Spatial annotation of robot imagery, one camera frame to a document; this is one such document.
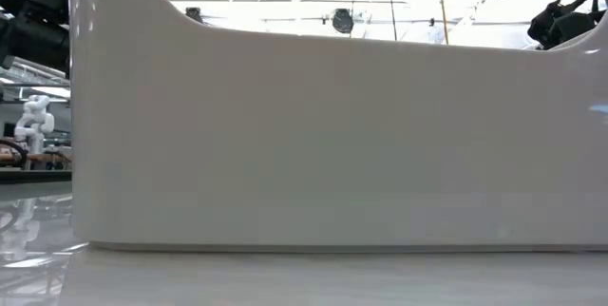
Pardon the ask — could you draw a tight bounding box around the grey plastic basket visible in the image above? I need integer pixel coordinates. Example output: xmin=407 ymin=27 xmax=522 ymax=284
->
xmin=67 ymin=0 xmax=608 ymax=253

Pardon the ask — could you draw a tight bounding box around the background workbench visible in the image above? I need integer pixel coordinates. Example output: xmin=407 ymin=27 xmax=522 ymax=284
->
xmin=0 ymin=137 xmax=72 ymax=184

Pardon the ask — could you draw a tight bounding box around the black floor cable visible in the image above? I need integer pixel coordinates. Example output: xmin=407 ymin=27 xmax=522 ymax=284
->
xmin=386 ymin=0 xmax=398 ymax=42

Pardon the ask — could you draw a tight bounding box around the yellow floor cable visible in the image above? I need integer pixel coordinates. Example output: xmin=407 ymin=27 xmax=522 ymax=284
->
xmin=436 ymin=0 xmax=450 ymax=46

